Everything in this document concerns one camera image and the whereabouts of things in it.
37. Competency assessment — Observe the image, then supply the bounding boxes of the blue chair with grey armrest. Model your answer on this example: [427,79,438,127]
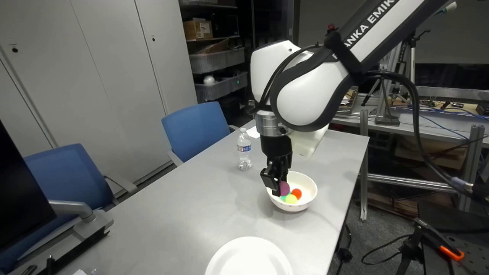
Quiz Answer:
[0,143,140,275]

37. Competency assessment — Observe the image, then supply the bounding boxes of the white cabinet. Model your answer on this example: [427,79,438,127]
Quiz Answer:
[0,0,198,192]

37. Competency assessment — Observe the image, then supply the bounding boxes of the cardboard box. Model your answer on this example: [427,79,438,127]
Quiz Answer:
[181,17,213,43]

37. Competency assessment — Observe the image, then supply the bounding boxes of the aluminium frame workbench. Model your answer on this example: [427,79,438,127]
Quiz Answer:
[330,30,489,213]

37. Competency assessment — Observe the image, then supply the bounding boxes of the white bowl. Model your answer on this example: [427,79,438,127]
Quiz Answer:
[264,172,319,215]

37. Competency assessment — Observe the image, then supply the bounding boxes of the metal shelf rack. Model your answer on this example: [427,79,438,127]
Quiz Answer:
[178,0,252,129]

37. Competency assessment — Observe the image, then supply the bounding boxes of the black tripod with orange clamp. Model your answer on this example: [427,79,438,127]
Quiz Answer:
[395,218,467,275]

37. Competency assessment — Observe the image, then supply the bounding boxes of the black power plug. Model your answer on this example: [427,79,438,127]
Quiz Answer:
[337,244,354,265]

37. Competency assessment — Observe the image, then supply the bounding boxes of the white round plate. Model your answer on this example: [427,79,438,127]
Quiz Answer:
[203,236,296,275]

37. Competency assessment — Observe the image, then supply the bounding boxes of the grey storage bin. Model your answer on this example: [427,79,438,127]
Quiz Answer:
[194,72,250,105]
[187,48,245,77]

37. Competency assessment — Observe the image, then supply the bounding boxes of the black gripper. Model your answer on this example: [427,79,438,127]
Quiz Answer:
[259,134,294,199]

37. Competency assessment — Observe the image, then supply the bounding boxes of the white plastic box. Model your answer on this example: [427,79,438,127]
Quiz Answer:
[290,124,331,158]

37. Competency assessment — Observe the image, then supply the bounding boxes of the black monitor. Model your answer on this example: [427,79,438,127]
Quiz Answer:
[0,121,58,253]

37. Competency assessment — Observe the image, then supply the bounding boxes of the clear plastic water bottle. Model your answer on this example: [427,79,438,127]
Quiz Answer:
[235,127,255,173]

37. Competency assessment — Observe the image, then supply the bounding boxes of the black looped floor cable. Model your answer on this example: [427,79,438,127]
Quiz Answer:
[359,231,409,266]

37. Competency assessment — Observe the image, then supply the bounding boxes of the black arm cable sleeve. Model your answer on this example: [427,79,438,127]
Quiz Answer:
[256,30,489,204]

